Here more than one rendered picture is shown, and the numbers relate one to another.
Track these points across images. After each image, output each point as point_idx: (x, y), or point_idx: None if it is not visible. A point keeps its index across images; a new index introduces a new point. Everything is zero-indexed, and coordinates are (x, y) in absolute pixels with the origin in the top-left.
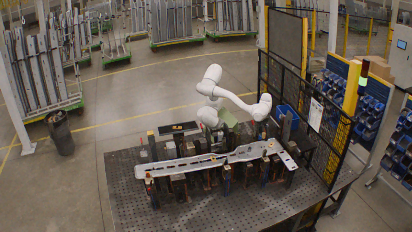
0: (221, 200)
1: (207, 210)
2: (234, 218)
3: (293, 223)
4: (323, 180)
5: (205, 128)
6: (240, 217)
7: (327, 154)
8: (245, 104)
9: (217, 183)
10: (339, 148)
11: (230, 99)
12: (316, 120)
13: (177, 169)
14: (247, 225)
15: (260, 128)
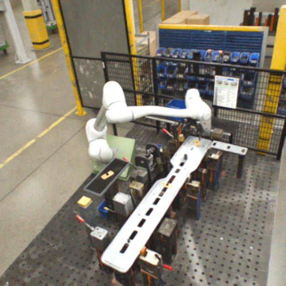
0: (199, 225)
1: (204, 247)
2: (237, 235)
3: None
4: (263, 151)
5: (95, 166)
6: (240, 230)
7: (259, 123)
8: (182, 110)
9: (173, 211)
10: (277, 109)
11: (155, 113)
12: (229, 97)
13: (152, 220)
14: (256, 234)
15: (184, 130)
